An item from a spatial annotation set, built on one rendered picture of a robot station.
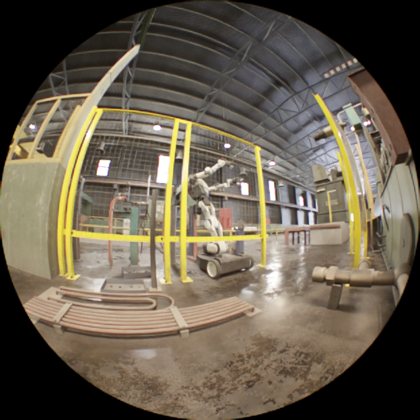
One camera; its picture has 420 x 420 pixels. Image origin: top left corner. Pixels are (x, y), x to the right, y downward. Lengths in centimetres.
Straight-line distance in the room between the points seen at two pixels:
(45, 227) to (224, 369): 150
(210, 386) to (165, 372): 15
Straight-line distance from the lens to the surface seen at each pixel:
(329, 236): 428
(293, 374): 62
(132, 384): 59
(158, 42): 1150
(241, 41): 1123
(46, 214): 149
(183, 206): 141
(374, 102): 102
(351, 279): 91
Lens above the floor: 50
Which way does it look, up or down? 8 degrees up
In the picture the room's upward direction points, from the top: straight up
